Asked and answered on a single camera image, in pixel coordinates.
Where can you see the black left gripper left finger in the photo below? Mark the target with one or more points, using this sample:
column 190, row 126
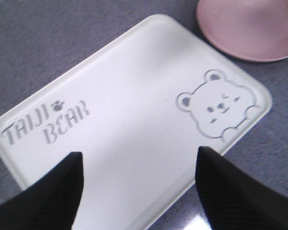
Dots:
column 49, row 204

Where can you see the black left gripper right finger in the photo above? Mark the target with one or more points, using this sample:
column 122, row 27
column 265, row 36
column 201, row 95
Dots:
column 232, row 200

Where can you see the cream bear serving tray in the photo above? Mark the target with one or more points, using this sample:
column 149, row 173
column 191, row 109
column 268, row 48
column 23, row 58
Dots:
column 138, row 110

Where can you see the pink round plate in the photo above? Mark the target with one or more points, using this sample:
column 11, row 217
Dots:
column 252, row 30

